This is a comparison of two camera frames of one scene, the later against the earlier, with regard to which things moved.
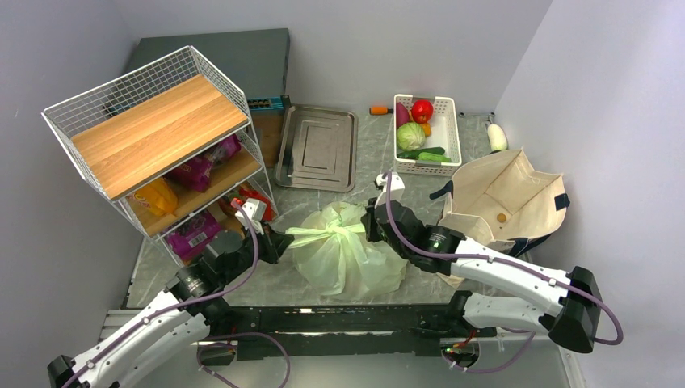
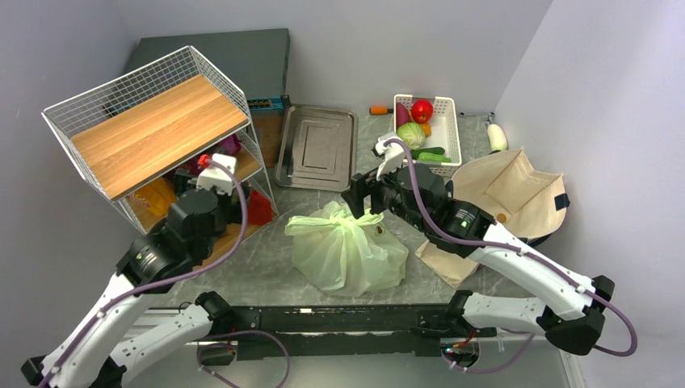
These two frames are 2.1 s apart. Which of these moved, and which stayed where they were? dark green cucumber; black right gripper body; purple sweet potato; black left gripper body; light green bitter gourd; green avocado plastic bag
Moved: black right gripper body; black left gripper body
Stayed: purple sweet potato; green avocado plastic bag; light green bitter gourd; dark green cucumber
